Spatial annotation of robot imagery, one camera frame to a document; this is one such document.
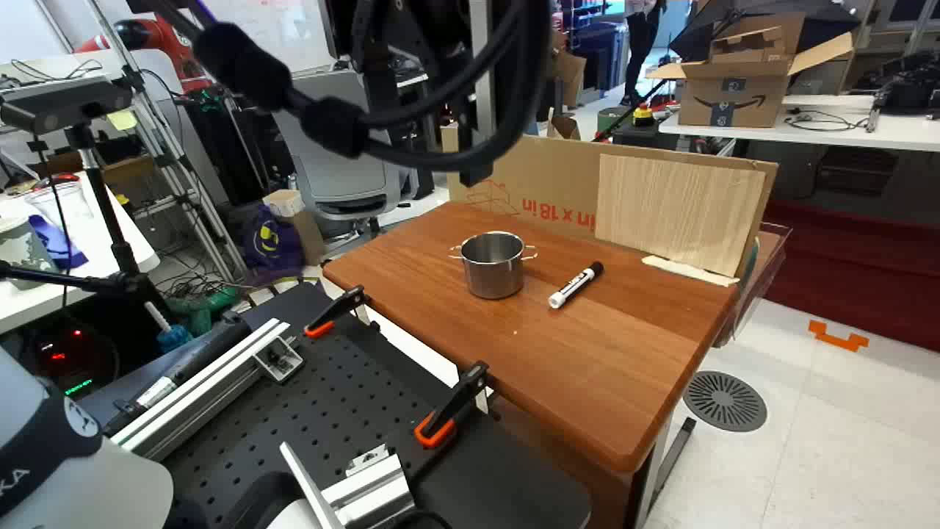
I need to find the grey camera on tripod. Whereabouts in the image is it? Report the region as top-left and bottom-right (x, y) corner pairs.
(0, 73), (135, 136)

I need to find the aluminium extrusion rail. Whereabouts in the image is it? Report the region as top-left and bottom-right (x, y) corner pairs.
(276, 437), (420, 529)

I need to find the white work table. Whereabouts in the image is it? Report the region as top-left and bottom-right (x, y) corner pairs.
(656, 92), (940, 155)

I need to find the metal shelf rack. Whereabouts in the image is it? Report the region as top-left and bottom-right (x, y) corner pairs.
(86, 0), (250, 289)

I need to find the white robot base link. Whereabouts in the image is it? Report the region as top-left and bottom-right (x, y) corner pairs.
(0, 346), (178, 529)

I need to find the pale corrugated cardboard sheet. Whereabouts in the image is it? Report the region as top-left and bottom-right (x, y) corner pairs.
(595, 150), (774, 283)

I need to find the black unit with red lights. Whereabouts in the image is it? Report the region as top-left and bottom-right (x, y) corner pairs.
(20, 318), (123, 396)

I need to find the grey office chair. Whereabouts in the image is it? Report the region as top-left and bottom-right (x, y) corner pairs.
(274, 64), (405, 240)

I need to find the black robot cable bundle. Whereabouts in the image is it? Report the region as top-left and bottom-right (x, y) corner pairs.
(189, 0), (558, 190)

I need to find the black and white marker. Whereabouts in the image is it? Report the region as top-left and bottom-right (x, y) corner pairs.
(546, 258), (605, 315)

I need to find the small steel pot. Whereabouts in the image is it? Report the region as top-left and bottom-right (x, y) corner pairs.
(449, 230), (542, 303)

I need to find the black tripod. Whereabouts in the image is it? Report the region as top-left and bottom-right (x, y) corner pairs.
(0, 121), (154, 300)

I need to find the black orange bar clamp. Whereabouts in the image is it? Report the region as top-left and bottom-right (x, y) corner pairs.
(411, 358), (493, 453)
(299, 284), (371, 343)

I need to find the white side table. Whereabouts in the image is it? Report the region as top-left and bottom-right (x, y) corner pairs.
(0, 170), (163, 337)

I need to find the blue cloth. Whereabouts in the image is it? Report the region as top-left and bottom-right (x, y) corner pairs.
(26, 211), (91, 274)

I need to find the black equipment case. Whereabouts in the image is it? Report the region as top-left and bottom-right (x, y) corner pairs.
(182, 86), (298, 211)

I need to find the red machine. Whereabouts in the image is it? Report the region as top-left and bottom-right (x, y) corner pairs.
(84, 8), (214, 98)

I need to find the aluminium rail with bracket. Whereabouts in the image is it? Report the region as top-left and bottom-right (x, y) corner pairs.
(106, 315), (310, 462)

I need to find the purple bag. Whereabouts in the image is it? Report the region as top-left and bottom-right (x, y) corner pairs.
(232, 200), (310, 280)

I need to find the open smile logo cardboard box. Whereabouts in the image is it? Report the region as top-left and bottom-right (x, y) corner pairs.
(648, 8), (858, 133)

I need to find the black perforated breadboard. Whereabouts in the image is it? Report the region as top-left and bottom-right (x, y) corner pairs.
(76, 283), (596, 529)

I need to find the brown cardboard panel red print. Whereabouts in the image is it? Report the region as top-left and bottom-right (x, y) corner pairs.
(448, 133), (783, 240)

